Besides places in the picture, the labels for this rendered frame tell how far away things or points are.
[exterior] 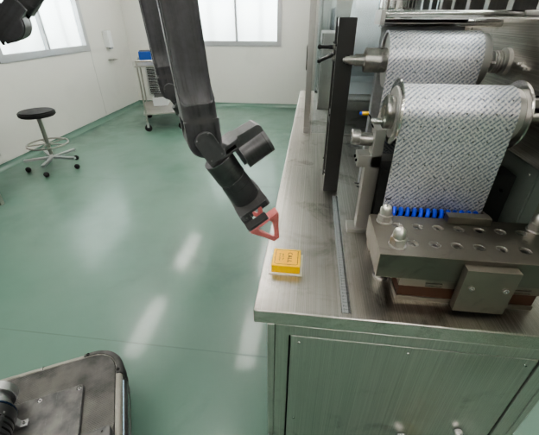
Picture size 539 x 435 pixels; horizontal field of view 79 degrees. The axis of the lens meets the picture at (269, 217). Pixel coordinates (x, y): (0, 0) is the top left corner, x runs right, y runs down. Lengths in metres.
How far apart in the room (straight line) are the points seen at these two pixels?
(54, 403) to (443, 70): 1.65
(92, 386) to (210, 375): 0.50
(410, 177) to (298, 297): 0.39
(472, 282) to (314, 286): 0.32
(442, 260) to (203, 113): 0.53
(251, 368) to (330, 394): 0.81
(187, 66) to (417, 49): 0.66
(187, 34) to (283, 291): 0.54
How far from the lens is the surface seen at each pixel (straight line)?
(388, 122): 0.82
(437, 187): 0.88
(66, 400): 1.54
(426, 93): 0.82
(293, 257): 0.83
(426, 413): 1.05
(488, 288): 0.79
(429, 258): 0.73
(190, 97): 0.55
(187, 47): 0.55
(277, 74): 6.40
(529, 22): 1.14
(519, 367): 0.94
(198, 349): 1.82
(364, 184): 0.92
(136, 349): 1.91
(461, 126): 0.84
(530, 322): 0.89
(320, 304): 0.75
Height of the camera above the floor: 1.44
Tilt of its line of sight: 32 degrees down
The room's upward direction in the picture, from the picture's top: straight up
